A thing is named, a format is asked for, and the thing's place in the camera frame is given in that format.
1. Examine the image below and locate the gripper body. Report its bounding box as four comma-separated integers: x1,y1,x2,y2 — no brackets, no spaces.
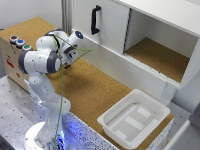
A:
60,48,80,70

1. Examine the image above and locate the green button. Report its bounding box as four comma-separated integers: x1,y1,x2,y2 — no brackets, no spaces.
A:
21,43,33,53

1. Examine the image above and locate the white sliding door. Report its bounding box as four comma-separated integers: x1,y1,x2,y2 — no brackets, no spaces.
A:
72,0,131,55

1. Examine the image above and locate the blue button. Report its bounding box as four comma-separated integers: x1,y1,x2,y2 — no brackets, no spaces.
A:
15,38,27,49

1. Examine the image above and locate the red button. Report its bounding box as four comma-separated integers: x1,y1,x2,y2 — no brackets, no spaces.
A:
9,35,19,45

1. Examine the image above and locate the white cabinet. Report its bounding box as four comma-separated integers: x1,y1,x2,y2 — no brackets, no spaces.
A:
71,0,200,107

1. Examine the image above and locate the white plastic box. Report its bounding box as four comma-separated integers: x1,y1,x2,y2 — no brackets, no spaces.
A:
96,88,172,149

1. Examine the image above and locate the green cable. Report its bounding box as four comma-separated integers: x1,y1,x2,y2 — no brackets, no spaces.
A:
50,35,96,150

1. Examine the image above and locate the black door handle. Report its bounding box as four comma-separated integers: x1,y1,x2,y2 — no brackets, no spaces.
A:
90,4,102,36

